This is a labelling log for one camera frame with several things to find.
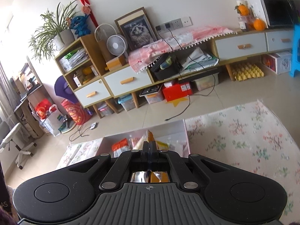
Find black power cable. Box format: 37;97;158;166
156;25;216;122

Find floral patterned mat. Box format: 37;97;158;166
56;101;300;216

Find framed cat picture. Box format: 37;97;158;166
114;7;158;51

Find black keyboard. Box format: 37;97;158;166
139;84;163;96

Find white shopping bag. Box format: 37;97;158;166
40;103;68;137

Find blue plastic stool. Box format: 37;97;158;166
289;24;300;78

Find white patterned carton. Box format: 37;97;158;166
261;51;292;75

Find yellow cardboard box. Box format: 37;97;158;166
105;55;127;70

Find red cartoon gift bag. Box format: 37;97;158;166
61;98;92;126

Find wall power outlets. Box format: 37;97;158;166
155;16;193;33

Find black storage case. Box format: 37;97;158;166
150;54;183;80

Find white zigzag-edged packet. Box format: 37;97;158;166
131;137;148;150

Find pink tasselled cloth runner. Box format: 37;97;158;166
128;26;238;73

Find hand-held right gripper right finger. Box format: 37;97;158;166
149;141;233;190

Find white cabinet drawer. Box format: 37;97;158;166
74;80;112;107
104;65;153;97
214;31;268;60
266;30;294;52

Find white microwave oven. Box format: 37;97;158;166
245;0;299;30

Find yellow star floor sticker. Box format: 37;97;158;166
165;97;190;108

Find orange and white packet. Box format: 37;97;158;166
111;139;129;157

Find large white fan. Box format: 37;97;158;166
94;23;117;45

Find blue-lidded storage bin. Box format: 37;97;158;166
118;94;136;112

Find small glass jar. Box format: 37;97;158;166
238;16;250;32

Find pink cardboard box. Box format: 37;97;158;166
95;119;190;160

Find small clear storage bin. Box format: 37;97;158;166
97;102;115;116

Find mustard orange snack packet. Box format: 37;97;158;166
130;129;169;183

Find red shopping bag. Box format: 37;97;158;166
35;99;51;120

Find blue plush toy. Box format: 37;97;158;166
70;14;91;38

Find potted green plant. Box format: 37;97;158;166
28;1;78;60

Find purple hat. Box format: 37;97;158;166
54;75;80;104

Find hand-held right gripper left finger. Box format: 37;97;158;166
66;141;150;191

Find red shoe box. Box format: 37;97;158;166
162;82;194;102

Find yellow bag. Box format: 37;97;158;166
81;67;93;82

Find white office chair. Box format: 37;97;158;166
0;122;37;169

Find stack of papers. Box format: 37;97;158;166
59;48;89;72

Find folded pale cloths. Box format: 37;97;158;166
181;47;219;72

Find small white desk fan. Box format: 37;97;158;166
106;34;128;57

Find yellow egg tray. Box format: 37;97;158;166
231;62;265;81

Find wooden cabinet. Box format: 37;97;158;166
54;29;297;119

